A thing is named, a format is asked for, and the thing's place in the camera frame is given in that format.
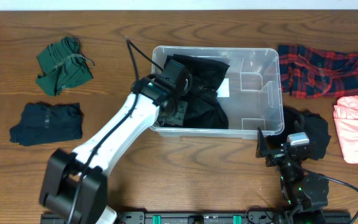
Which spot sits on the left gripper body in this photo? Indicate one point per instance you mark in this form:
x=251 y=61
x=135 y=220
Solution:
x=177 y=113

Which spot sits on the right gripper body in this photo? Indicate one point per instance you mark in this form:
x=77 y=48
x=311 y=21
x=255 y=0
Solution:
x=276 y=157

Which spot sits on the red plaid shirt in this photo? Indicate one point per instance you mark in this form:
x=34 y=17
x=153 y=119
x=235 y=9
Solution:
x=306 y=72

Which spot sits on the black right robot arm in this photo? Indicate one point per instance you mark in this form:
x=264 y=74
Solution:
x=306 y=193

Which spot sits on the black garment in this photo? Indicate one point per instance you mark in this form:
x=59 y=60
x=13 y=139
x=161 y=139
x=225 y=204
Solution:
x=315 y=127
x=203 y=110

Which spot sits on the navy garment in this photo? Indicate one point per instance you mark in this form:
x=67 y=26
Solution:
x=42 y=123

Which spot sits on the pink folded garment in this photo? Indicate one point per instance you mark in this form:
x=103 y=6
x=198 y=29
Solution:
x=346 y=121

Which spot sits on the white label in bin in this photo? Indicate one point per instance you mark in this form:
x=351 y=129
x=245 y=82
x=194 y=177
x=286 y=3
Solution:
x=223 y=90

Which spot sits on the clear plastic storage bin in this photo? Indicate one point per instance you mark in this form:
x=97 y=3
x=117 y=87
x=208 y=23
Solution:
x=255 y=91

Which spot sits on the dark green folded garment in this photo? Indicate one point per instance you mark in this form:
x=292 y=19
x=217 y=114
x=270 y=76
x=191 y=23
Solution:
x=63 y=66

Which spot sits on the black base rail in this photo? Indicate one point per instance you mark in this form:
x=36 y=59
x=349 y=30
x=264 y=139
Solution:
x=252 y=216

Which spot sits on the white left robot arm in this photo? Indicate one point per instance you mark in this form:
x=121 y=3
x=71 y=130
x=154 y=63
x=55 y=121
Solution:
x=75 y=184

